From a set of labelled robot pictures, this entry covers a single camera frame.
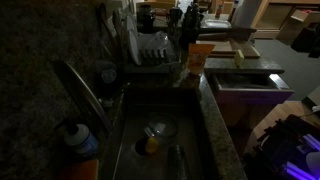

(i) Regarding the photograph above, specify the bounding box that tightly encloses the orange packet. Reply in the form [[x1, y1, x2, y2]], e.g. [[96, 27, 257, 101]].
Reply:
[[186, 42, 216, 76]]

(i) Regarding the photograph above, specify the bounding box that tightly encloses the open wooden drawer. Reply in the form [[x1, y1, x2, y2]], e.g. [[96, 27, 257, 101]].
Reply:
[[211, 72, 295, 106]]

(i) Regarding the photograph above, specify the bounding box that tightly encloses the grey dish rack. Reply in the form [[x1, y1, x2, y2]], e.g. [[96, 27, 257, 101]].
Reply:
[[122, 30, 183, 75]]

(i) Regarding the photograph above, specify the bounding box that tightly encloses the clear glass bowl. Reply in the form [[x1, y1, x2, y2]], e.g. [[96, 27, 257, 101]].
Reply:
[[147, 114, 179, 140]]

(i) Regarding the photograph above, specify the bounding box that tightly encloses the large white plate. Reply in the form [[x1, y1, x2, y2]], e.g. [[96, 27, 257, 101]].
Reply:
[[126, 15, 143, 67]]

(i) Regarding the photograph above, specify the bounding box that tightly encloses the dark jar with pale label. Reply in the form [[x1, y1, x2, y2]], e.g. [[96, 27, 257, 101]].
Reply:
[[95, 60, 119, 101]]

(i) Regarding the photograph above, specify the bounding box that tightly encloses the small yellow cup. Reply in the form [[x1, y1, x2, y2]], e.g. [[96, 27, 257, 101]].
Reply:
[[144, 136, 160, 155]]

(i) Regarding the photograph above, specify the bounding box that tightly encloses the steel sink basin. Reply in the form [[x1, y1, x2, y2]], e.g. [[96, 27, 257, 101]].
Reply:
[[111, 87, 214, 180]]

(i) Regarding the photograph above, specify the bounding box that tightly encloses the black knife block with knives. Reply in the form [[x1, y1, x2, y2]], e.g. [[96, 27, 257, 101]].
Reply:
[[179, 2, 205, 52]]

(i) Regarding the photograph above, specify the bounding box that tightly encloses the curved metal faucet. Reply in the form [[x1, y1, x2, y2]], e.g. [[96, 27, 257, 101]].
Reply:
[[52, 59, 112, 135]]

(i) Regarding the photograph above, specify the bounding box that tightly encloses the small wooden cutting board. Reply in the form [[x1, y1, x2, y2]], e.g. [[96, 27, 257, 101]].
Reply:
[[196, 39, 238, 55]]

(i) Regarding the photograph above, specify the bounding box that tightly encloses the wooden base cabinet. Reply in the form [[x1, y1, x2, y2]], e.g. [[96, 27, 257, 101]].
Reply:
[[218, 101, 288, 134]]

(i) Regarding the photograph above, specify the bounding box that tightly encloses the yellow sponge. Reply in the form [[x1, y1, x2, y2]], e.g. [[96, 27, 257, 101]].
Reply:
[[233, 49, 246, 68]]

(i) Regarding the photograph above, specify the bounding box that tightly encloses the white rectangular tray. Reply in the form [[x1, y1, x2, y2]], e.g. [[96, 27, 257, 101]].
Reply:
[[202, 18, 233, 30]]

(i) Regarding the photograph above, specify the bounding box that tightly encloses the large wooden cutting board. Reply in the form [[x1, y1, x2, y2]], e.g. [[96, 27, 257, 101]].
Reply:
[[207, 39, 261, 60]]

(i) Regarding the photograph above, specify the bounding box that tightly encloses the orange sponge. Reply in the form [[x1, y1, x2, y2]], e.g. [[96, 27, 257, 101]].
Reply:
[[55, 158, 100, 180]]

